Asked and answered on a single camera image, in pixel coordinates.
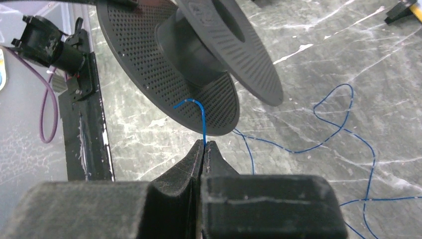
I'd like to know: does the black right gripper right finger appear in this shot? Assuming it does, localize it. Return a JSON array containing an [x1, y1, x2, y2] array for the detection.
[[202, 141, 348, 239]]

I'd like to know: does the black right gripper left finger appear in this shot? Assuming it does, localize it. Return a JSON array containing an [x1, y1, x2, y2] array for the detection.
[[0, 140, 205, 239]]

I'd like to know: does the black cable spool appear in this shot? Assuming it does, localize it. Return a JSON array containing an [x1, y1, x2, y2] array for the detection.
[[96, 0, 283, 136]]

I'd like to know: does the whiteboard with red writing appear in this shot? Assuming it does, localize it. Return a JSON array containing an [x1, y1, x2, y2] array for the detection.
[[384, 0, 422, 24]]

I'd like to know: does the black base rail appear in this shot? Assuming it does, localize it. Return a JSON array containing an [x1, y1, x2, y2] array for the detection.
[[11, 15, 115, 181]]

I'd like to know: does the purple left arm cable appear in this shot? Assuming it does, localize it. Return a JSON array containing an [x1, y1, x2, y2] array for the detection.
[[4, 46, 59, 144]]

